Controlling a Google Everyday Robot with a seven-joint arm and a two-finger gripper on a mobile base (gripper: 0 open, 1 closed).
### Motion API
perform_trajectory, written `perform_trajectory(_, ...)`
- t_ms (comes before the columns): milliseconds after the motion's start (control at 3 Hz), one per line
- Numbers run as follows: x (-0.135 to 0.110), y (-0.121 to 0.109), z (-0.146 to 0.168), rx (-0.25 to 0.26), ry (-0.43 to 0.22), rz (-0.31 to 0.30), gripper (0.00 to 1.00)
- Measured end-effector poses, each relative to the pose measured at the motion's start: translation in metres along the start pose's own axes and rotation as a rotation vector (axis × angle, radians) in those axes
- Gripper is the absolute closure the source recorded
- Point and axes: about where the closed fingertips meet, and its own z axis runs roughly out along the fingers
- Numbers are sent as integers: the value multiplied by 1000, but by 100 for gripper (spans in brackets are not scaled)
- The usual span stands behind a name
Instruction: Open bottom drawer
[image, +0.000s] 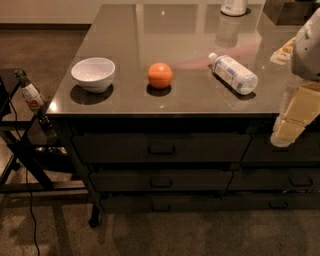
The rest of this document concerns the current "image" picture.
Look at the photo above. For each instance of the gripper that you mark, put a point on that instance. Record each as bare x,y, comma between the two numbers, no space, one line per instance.
307,50

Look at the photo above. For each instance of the drawer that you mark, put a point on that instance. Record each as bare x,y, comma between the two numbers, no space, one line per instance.
271,201
161,203
304,152
152,148
276,179
160,180

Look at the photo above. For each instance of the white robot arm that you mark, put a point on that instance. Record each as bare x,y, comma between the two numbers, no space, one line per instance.
305,59

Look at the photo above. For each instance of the clear plastic water bottle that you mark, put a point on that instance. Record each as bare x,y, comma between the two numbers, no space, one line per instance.
237,76

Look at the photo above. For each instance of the snack packet on counter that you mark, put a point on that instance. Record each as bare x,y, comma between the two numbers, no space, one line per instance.
283,55

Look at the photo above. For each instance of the white container at back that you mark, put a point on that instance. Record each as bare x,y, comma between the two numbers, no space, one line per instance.
234,7

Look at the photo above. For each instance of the orange round fruit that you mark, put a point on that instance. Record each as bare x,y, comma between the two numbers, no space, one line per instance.
160,75

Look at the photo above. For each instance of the white ceramic bowl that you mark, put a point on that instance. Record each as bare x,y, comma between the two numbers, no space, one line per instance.
94,74

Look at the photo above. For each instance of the small bottle with label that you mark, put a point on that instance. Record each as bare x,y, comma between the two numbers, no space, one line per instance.
30,93

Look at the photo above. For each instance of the black side stand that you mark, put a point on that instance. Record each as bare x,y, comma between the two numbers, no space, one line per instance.
22,138

